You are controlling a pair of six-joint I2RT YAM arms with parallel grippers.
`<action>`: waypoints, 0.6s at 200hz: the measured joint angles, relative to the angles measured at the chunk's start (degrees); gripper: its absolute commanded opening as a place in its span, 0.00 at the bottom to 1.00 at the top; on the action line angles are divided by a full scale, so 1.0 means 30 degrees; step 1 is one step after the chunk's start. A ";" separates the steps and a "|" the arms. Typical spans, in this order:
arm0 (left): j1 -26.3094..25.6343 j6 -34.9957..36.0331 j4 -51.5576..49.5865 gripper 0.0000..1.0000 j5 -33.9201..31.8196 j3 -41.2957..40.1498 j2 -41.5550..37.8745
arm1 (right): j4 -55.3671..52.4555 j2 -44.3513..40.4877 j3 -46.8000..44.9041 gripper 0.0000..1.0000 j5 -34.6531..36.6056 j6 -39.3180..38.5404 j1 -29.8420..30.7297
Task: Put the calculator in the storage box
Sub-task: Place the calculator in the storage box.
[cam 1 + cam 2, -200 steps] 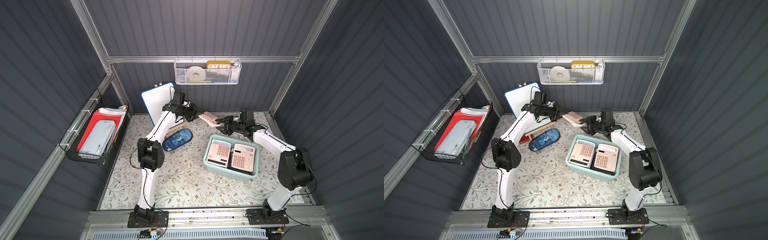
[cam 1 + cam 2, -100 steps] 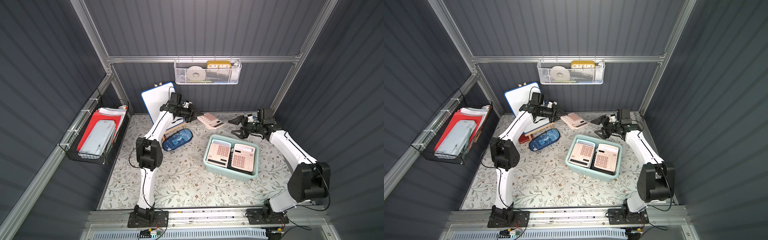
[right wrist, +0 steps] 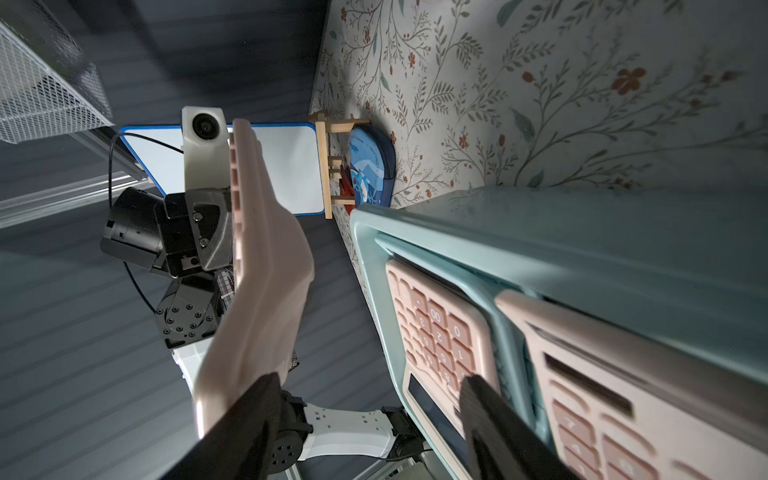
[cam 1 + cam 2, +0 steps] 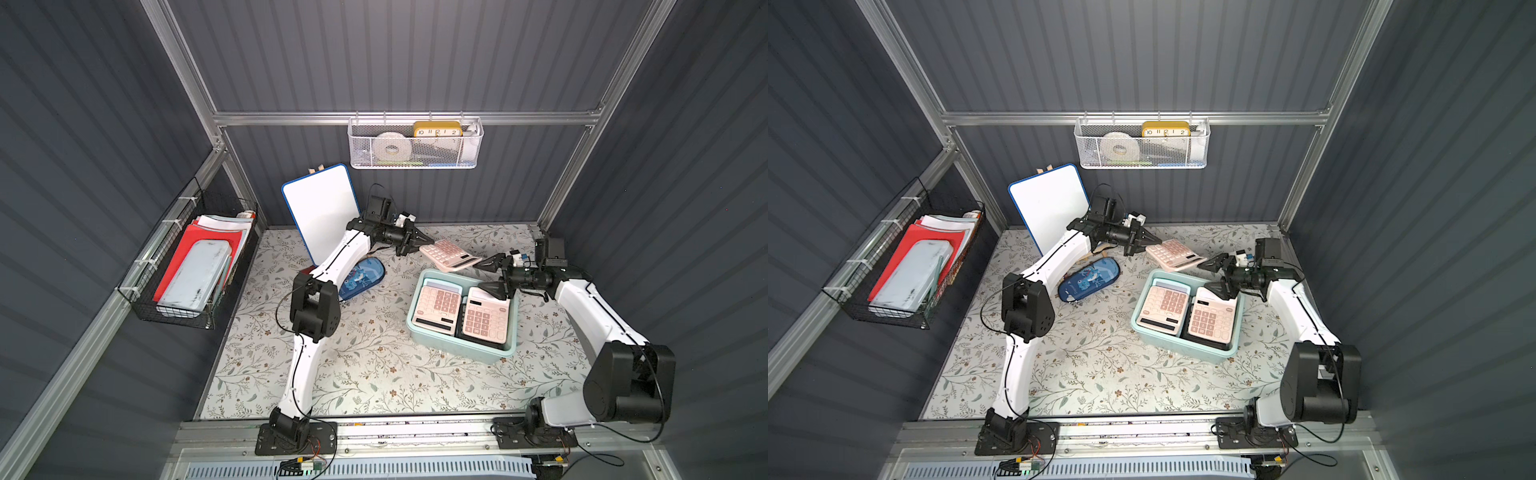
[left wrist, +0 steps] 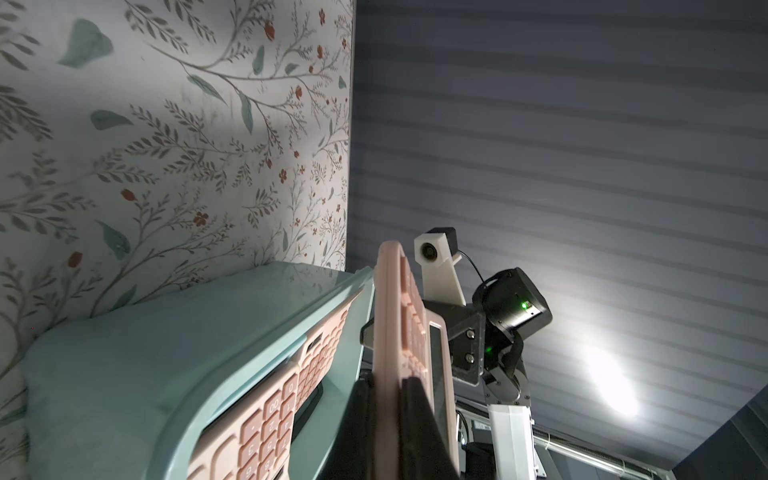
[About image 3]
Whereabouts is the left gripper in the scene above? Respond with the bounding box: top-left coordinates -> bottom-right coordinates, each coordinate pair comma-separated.
155,188 -> 233,278

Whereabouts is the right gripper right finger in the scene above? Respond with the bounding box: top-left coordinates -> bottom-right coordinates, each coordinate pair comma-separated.
459,375 -> 578,480

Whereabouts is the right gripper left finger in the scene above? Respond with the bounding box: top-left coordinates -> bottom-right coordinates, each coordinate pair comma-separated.
163,373 -> 281,480

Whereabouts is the small pink calculator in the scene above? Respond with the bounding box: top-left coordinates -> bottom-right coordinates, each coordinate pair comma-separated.
193,119 -> 315,437

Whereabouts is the pink calculator back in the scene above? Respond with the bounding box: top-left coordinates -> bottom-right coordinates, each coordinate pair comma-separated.
383,257 -> 502,472

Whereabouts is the mint green storage box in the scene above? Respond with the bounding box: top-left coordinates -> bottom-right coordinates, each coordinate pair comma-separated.
350,187 -> 767,479

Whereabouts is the teal calculator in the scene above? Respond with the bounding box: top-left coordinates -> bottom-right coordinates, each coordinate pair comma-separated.
376,234 -> 551,443

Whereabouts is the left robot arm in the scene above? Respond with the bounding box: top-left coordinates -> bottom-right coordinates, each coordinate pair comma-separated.
101,187 -> 429,479

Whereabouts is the blue framed whiteboard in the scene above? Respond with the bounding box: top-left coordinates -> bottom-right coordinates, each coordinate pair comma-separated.
121,122 -> 325,216

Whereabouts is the blue dinosaur pencil case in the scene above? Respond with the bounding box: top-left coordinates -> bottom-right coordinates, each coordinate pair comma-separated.
350,124 -> 396,207

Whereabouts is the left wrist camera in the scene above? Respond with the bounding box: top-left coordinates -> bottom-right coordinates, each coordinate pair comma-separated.
181,106 -> 230,191

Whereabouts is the white mesh wall basket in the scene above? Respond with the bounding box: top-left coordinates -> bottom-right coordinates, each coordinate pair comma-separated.
1,0 -> 113,144

